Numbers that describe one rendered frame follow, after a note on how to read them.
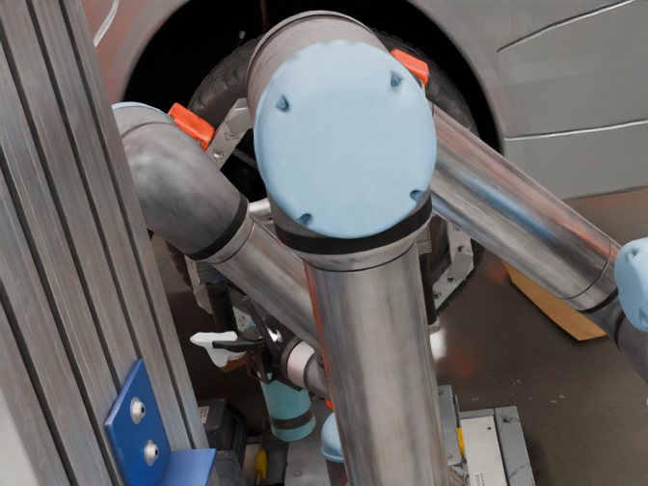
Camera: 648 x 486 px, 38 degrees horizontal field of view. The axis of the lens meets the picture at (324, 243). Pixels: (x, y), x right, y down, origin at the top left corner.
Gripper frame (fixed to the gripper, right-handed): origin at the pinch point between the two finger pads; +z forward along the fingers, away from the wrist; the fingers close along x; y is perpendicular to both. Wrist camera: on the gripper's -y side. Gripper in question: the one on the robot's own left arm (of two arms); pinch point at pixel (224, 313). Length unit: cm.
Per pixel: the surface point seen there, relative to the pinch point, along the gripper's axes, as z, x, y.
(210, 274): -1.0, -1.1, -8.7
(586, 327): 18, 130, 82
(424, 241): -26.2, 24.1, -9.3
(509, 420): 4, 76, 75
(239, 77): 16.0, 25.0, -32.1
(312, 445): 25, 29, 60
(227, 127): 11.9, 17.1, -25.9
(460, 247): -13.9, 45.6, 5.3
